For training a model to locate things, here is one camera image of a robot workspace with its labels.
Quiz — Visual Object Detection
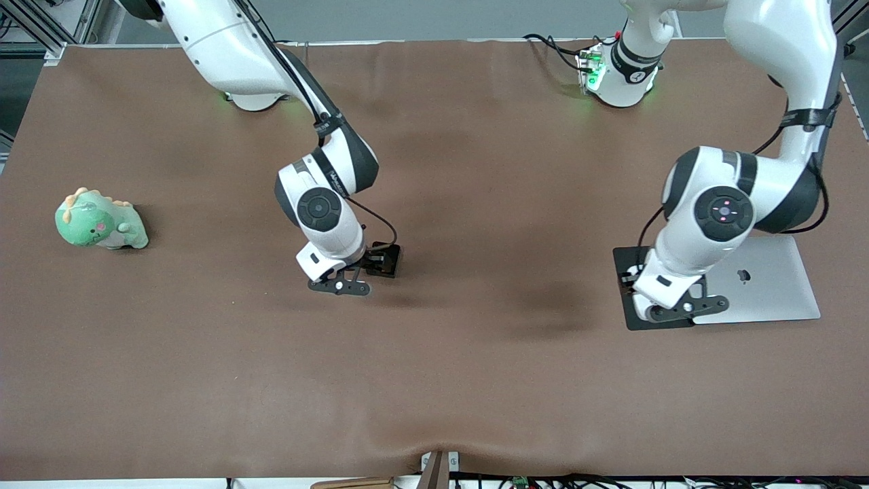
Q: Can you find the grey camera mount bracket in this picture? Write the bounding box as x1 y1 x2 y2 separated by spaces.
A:
420 450 460 489

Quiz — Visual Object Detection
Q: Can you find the green dinosaur plush toy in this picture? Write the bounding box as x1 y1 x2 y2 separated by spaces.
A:
54 187 149 251

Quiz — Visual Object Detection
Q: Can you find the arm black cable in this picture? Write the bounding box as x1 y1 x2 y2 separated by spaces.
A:
231 0 400 252
635 41 847 272

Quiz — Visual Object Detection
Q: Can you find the aluminium frame corner post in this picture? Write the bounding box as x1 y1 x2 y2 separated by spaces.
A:
834 0 869 55

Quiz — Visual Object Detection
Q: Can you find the silver laptop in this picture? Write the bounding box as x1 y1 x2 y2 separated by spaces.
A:
692 235 821 325

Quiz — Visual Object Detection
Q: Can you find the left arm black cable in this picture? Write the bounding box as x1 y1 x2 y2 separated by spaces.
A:
635 41 847 272

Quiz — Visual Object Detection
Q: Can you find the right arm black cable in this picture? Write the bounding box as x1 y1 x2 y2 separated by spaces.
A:
231 0 400 252

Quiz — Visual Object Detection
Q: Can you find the wooden strip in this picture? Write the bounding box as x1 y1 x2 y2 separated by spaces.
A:
311 477 396 489

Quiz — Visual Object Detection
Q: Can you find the black base cable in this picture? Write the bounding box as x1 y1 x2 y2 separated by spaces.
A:
543 34 622 52
521 33 586 73

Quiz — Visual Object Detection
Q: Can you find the aluminium frame with diagonal strut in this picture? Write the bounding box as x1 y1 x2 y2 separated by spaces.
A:
0 0 109 65

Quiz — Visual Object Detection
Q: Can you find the black phone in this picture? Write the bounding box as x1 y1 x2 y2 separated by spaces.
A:
367 244 401 280

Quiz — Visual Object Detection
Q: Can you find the brown table cover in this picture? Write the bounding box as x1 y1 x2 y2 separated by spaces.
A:
0 37 869 482

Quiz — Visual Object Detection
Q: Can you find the black mouse pad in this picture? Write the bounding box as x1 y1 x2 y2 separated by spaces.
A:
613 246 695 331

